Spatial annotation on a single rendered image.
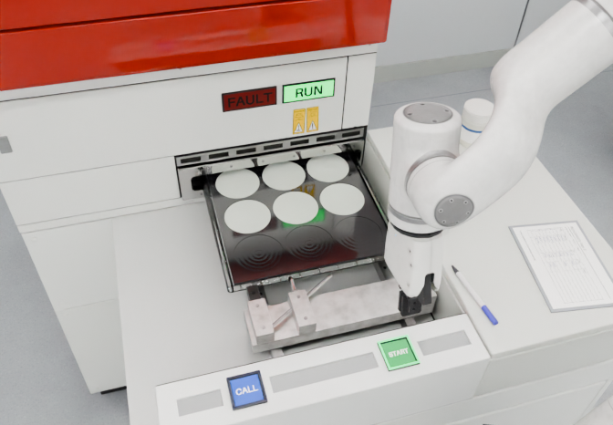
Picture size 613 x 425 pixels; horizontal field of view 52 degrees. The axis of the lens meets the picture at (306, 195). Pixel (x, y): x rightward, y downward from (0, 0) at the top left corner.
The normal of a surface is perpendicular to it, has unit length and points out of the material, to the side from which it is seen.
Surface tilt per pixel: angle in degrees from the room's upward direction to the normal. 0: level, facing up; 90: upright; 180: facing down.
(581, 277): 0
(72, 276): 90
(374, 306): 0
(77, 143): 90
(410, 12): 90
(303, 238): 0
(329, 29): 90
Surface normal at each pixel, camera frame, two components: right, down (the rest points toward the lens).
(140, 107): 0.28, 0.68
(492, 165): 0.11, 0.26
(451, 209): 0.09, 0.52
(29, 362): 0.03, -0.71
